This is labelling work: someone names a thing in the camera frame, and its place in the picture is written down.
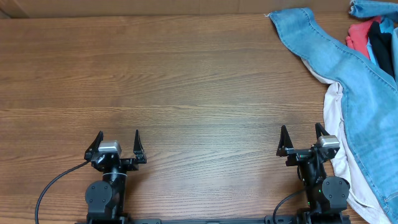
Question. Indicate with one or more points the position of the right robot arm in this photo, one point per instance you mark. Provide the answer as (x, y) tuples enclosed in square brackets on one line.
[(326, 195)]

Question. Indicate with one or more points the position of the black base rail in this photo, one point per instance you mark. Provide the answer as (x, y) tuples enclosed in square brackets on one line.
[(211, 221)]

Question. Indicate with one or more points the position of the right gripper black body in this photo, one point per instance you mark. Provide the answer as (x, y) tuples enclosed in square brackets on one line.
[(300, 155)]

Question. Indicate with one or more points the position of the light blue garment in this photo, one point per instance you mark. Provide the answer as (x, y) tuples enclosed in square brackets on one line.
[(386, 26)]

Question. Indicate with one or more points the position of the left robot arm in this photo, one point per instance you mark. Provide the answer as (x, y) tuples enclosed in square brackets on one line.
[(105, 198)]

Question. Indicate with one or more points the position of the red garment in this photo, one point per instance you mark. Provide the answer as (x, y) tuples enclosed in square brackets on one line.
[(357, 38)]

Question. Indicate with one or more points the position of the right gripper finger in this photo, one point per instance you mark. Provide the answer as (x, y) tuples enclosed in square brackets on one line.
[(320, 130), (285, 146)]

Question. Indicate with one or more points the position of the beige cloth garment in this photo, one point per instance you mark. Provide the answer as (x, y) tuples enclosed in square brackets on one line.
[(361, 198)]

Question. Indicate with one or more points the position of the light blue denim jeans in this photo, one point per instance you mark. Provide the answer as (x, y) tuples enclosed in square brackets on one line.
[(369, 102)]

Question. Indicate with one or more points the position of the black garment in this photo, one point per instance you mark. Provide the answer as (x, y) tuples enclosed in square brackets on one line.
[(381, 46)]

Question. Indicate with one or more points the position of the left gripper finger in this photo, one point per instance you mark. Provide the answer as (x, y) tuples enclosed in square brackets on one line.
[(93, 148), (138, 149)]

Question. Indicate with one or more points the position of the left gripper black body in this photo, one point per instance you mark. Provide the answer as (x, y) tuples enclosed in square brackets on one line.
[(127, 165)]

